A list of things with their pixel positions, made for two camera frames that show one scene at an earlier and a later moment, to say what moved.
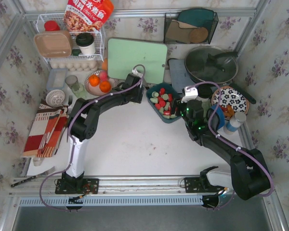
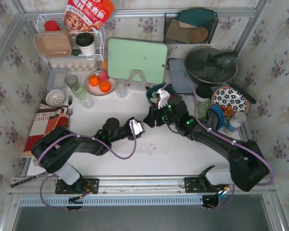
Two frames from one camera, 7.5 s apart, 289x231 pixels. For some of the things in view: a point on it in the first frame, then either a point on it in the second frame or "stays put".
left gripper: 139,94 → 131,131
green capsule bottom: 154,100 stays put
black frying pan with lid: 213,63 stays put
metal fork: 70,100 stays put
